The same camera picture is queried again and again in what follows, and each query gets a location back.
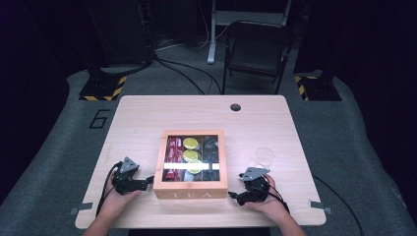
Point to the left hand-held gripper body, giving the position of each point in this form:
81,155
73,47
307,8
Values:
124,178

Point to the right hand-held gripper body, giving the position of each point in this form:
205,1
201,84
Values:
257,190

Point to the wooden tea box glass lid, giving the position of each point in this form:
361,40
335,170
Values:
157,164

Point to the person's right hand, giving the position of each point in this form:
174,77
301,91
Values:
268,206

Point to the person's left hand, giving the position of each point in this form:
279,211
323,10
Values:
119,203

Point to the clear glass cup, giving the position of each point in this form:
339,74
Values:
264,158

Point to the red tea packets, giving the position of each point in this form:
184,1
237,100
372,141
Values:
173,154

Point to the yellow round capsule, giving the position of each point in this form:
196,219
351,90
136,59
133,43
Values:
191,143
190,155
195,167

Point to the dark tea packets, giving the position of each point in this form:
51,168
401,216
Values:
210,154

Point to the black striped stand base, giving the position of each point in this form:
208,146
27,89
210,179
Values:
319,88
101,88

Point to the black folding chair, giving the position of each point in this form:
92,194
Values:
255,49

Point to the dark cabinet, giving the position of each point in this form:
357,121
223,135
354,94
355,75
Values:
121,32

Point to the white metal stand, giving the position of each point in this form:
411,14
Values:
212,39

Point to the grey table bracket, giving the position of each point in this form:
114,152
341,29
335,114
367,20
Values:
319,206
82,207

